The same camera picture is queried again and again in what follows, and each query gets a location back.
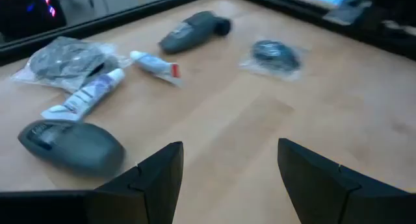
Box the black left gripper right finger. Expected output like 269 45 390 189
277 138 416 224

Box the white purple toothpaste tube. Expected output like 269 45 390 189
40 68 126 122

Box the silver frame bracket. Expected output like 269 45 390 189
321 0 373 27

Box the white toothpaste tube red end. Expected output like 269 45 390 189
129 50 183 88

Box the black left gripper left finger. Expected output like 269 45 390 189
84 140 185 224

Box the black device with coloured lights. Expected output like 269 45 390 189
0 0 68 40

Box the clear bag with black item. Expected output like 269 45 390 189
239 38 308 82
10 36 131 93

